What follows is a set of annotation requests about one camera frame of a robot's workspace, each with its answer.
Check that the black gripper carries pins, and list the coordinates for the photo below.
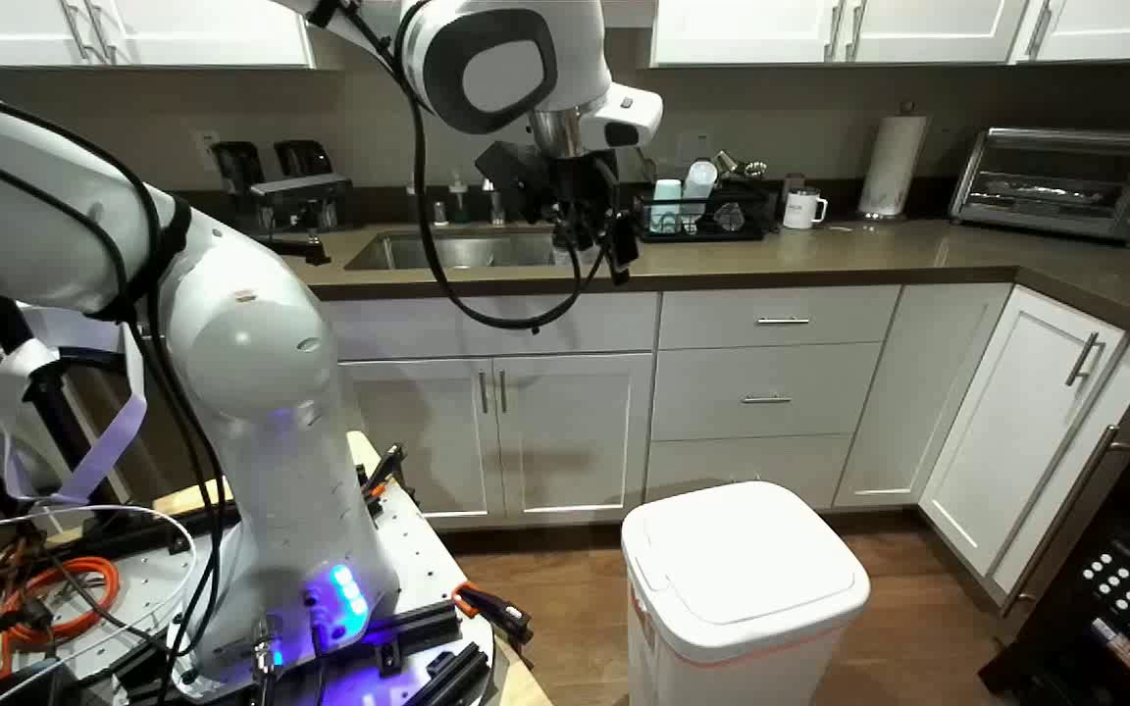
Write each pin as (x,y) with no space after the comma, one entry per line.
(581,178)

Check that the white push-button trash bin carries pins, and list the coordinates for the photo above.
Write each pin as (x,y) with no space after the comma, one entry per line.
(743,590)

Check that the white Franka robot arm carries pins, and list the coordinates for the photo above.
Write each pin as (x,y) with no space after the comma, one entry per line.
(253,378)

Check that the white bottle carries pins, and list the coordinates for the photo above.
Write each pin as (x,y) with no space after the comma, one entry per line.
(700,178)

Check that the black dish rack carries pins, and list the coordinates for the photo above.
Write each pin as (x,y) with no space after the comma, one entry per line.
(725,210)

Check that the steel kitchen sink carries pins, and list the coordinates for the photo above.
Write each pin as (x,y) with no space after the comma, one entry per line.
(461,250)

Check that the white sink cabinet door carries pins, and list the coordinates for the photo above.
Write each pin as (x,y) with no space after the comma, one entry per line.
(431,437)
(573,434)

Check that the white shallow drawer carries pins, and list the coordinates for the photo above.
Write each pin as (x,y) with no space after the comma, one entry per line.
(783,318)

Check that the white mug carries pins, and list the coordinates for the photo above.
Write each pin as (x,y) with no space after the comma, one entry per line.
(804,210)

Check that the white medium drawer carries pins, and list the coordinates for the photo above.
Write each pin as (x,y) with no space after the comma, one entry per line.
(768,394)

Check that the white paper towel roll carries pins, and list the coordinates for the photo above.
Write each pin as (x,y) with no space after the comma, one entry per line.
(894,161)

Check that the black coffee maker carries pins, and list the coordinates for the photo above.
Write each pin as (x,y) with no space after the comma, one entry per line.
(286,182)

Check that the white plain cabinet panel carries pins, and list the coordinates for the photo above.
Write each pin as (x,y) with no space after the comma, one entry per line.
(921,394)

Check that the black orange clamp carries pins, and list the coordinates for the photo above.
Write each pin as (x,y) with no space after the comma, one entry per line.
(495,614)

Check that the silver toaster oven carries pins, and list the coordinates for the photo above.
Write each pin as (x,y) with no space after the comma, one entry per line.
(1068,182)

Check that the black stand pole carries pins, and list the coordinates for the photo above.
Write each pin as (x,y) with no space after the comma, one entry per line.
(49,407)

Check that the black appliance with buttons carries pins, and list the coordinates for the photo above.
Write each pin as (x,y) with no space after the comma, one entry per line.
(1107,576)

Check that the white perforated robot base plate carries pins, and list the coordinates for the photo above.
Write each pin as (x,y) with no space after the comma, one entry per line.
(422,549)

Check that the white wall cabinet row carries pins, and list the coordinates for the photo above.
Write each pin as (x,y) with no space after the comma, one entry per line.
(921,26)

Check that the white wall cabinet double door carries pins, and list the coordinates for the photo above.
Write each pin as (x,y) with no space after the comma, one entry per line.
(186,28)

